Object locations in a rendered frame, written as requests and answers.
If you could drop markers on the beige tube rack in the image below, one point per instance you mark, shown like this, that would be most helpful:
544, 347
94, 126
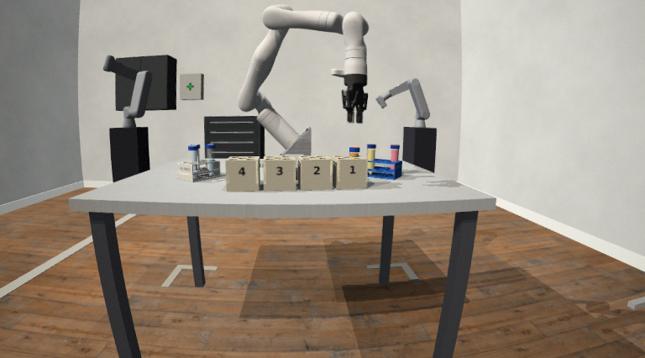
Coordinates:
185, 170

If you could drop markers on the beige bucket adapter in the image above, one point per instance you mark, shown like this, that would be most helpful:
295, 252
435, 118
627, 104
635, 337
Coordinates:
315, 172
349, 172
279, 173
243, 173

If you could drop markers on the blue tube rack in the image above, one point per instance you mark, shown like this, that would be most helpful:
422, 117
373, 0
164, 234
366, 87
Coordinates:
386, 170

